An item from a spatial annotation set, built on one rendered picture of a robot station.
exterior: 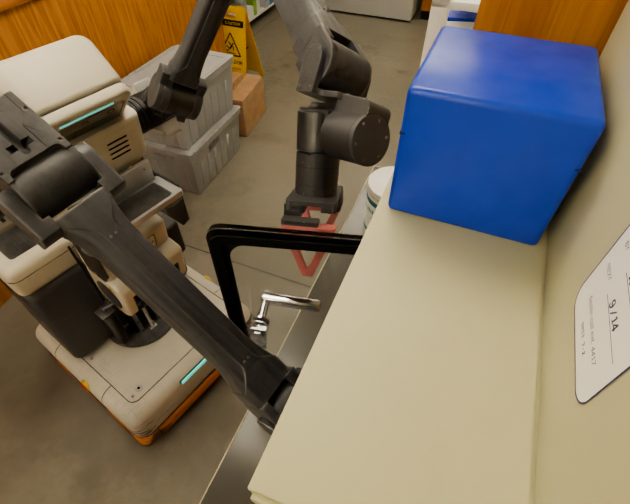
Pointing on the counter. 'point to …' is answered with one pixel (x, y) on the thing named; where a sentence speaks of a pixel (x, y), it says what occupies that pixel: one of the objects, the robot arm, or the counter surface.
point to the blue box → (497, 131)
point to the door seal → (266, 247)
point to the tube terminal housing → (603, 228)
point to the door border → (257, 237)
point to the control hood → (418, 375)
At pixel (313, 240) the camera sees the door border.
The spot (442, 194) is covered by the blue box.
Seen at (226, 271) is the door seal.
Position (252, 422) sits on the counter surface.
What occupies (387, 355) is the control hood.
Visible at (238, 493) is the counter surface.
